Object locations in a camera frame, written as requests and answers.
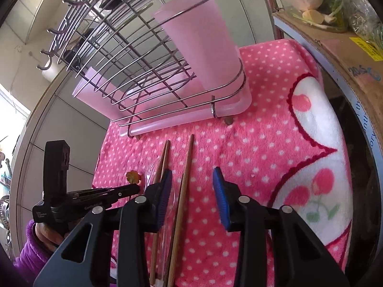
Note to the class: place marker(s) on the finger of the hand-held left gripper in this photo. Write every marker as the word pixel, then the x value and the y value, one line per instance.
pixel 119 191

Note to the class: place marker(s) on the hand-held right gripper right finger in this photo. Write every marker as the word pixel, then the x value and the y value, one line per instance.
pixel 220 197

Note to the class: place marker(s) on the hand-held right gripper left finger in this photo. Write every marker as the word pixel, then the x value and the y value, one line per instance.
pixel 164 194

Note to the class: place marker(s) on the clear plastic spoon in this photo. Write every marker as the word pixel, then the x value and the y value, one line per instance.
pixel 149 175

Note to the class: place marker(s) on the pink plastic utensil cup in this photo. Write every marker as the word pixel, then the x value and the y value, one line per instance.
pixel 197 41

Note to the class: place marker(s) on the person's left forearm purple sleeve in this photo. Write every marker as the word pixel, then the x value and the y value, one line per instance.
pixel 30 257

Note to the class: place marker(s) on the person's left hand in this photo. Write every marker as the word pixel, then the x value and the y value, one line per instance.
pixel 45 236

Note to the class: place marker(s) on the small yellow flower ornament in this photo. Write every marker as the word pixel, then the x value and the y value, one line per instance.
pixel 133 177

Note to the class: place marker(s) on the pink dotted blanket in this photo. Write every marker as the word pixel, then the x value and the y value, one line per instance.
pixel 254 131

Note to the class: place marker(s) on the pink plastic drip tray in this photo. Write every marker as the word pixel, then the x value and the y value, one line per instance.
pixel 236 104

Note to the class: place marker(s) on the metal shelf rack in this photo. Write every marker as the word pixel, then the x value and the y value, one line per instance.
pixel 270 6

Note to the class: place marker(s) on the ginger piece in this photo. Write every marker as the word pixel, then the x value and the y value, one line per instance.
pixel 312 16

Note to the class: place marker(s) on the plastic bag of greens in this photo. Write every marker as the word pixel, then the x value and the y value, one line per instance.
pixel 366 18
pixel 336 9

